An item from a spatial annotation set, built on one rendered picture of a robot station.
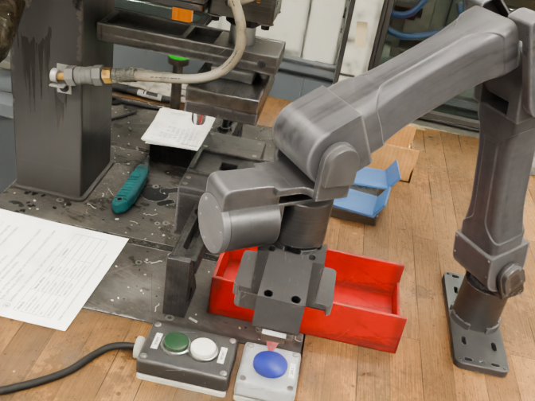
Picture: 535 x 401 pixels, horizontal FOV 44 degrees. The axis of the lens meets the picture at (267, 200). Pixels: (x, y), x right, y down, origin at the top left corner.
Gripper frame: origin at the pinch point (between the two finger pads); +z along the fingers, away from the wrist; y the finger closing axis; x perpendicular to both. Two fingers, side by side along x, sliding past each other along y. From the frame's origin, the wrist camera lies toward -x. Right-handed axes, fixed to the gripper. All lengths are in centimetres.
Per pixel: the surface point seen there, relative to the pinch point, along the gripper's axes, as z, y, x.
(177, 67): -7, -28, 60
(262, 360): 3.2, -0.7, 0.2
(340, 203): 4.2, 6.2, 41.6
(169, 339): 3.3, -11.6, 0.1
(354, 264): 2.2, 9.0, 21.8
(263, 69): -19.4, -9.3, 32.0
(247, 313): 5.5, -3.9, 10.3
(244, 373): 4.0, -2.3, -1.7
